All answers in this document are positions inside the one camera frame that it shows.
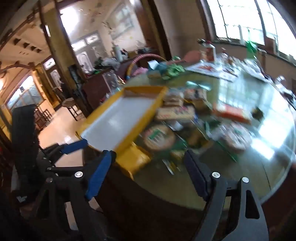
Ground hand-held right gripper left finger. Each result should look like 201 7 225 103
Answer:
35 150 116 241

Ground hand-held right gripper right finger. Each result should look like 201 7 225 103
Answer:
184 149 270 241

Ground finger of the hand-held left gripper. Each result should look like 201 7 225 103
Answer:
38 139 89 172

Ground yellow cardboard tray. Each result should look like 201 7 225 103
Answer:
76 86 168 180

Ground cracker packet green print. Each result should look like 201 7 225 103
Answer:
141 125 176 152

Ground round cracker packet red print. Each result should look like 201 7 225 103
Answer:
218 122 253 154

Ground cracker packet blue red print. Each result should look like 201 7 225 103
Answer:
155 106 195 121

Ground orange cracker packet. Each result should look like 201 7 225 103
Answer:
212 103 252 124

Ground brown striped snack packet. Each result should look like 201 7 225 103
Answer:
164 91 185 106

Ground tan snack packet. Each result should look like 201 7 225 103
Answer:
185 88 207 102

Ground wooden dining chair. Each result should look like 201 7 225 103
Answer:
35 104 52 130

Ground round glass-top table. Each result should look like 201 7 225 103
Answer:
125 58 296 204

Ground wooden chair with cushion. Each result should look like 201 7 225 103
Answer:
62 97 81 121

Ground dark wooden cabinet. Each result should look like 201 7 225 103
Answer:
82 67 122 110

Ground wooden door glass panels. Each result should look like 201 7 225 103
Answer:
43 57 63 109

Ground clear glass pitcher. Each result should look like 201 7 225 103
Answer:
102 70 121 88

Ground white thermos jug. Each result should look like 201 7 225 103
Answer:
113 45 123 62

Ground paper placemat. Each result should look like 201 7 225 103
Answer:
186 62 240 81

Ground green crumpled bag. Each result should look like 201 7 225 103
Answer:
165 65 185 78

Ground pink yellow hula hoop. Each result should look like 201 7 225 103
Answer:
126 54 167 80

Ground teal tissue box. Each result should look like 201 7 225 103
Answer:
147 61 171 80

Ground pink round fan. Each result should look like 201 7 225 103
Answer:
183 51 201 63

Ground liquor bottle red label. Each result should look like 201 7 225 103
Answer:
200 40 216 62

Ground framed fish picture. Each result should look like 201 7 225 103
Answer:
109 6 134 40

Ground green glass bottle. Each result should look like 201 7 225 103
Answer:
246 40 258 59

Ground large window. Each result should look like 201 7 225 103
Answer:
203 0 296 61

